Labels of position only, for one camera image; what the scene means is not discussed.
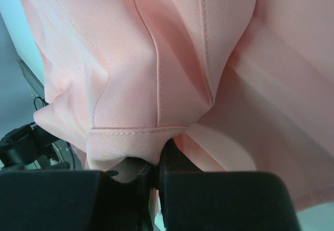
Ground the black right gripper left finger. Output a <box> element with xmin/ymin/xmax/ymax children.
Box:
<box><xmin>1</xmin><ymin>158</ymin><xmax>153</xmax><ymax>230</ymax></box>

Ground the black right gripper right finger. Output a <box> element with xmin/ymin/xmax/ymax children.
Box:
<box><xmin>157</xmin><ymin>139</ymin><xmax>298</xmax><ymax>230</ymax></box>

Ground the pink pleated skirt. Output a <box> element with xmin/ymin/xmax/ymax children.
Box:
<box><xmin>20</xmin><ymin>0</ymin><xmax>333</xmax><ymax>211</ymax></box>

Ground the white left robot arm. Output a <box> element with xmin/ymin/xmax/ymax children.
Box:
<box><xmin>1</xmin><ymin>122</ymin><xmax>70</xmax><ymax>172</ymax></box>

